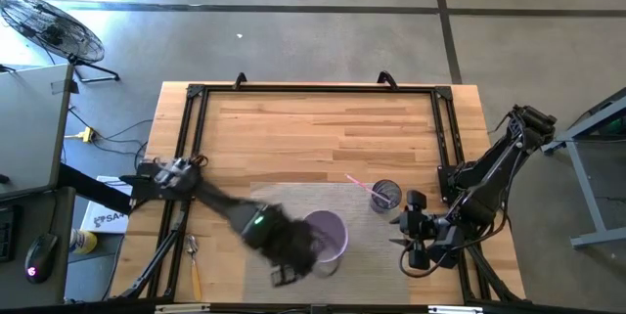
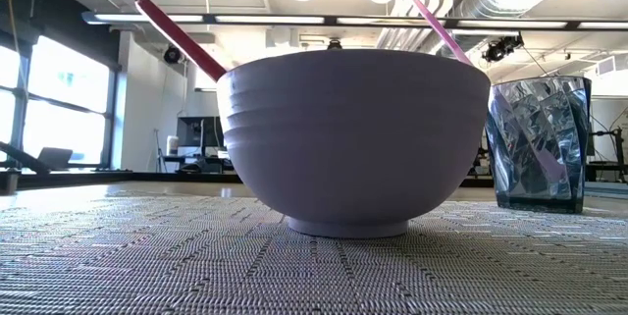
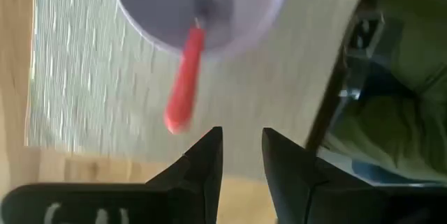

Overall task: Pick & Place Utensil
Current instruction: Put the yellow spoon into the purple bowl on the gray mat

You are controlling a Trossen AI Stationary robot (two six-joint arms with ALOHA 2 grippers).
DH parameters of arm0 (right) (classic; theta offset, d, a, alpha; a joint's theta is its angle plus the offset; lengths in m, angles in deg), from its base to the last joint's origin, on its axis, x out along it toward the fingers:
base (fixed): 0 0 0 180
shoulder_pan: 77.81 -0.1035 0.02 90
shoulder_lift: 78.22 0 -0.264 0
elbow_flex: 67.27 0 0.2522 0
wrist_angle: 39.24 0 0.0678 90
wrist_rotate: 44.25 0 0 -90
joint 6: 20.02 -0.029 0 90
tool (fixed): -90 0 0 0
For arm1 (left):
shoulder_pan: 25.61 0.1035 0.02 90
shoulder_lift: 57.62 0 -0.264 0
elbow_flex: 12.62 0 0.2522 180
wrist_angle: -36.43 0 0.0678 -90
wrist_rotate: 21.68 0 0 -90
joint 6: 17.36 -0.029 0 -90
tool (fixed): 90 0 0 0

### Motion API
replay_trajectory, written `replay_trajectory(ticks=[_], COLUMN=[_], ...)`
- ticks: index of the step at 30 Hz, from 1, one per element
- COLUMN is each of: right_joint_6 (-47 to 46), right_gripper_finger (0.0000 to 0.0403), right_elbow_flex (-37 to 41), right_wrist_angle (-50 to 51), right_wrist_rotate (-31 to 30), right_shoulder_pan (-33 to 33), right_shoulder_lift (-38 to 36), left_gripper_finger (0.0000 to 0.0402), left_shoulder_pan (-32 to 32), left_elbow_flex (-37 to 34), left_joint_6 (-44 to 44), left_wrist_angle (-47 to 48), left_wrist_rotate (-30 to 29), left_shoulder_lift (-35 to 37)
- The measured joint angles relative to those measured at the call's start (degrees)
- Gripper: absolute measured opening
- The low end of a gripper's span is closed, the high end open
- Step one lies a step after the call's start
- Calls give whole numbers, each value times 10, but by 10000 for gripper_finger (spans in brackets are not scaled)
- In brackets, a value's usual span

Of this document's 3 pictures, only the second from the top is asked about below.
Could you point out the pink plastic utensil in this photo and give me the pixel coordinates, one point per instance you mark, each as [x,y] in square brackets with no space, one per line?
[436,28]

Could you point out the black equipment stand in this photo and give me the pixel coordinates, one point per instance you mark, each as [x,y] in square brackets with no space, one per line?
[619,153]

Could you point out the faceted dark glass tumbler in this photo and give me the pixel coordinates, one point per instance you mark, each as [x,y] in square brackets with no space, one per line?
[535,158]

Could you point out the small black ceiling fixture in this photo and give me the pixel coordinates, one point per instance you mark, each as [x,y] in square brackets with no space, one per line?
[334,45]

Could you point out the white ribbed bowl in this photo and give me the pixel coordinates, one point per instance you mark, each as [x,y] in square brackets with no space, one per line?
[353,148]

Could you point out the overhead light bar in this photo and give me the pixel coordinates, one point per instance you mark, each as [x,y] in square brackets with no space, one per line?
[270,19]

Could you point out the black computer monitor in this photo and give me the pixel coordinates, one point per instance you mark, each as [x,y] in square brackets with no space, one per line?
[196,133]

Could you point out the white jug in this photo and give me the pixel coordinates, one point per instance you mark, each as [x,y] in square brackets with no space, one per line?
[172,145]

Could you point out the grey woven placemat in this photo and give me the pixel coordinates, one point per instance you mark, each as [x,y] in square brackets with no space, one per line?
[196,266]

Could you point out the large bright window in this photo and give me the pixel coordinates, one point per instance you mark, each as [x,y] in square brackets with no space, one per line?
[64,84]

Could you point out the grey laptop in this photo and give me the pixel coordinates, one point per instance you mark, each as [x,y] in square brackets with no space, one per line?
[55,158]

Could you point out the black overhead camera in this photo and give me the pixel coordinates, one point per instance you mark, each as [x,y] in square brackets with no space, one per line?
[500,49]

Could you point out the black wall security camera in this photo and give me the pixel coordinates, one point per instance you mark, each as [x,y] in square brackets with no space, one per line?
[172,55]

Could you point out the black table frame rail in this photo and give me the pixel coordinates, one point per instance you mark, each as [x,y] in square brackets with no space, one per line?
[122,177]

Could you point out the black diagonal frame strut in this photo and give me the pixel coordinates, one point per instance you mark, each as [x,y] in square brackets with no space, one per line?
[24,158]

